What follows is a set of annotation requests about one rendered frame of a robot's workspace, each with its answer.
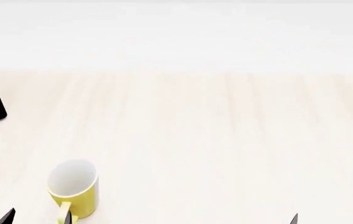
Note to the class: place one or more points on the yellow and white mug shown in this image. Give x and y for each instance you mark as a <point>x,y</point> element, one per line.
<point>82,198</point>

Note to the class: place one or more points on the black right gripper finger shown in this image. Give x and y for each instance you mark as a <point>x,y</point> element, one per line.
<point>294,219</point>

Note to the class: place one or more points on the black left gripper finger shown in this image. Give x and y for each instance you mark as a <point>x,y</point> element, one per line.
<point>68,218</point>
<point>6,217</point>

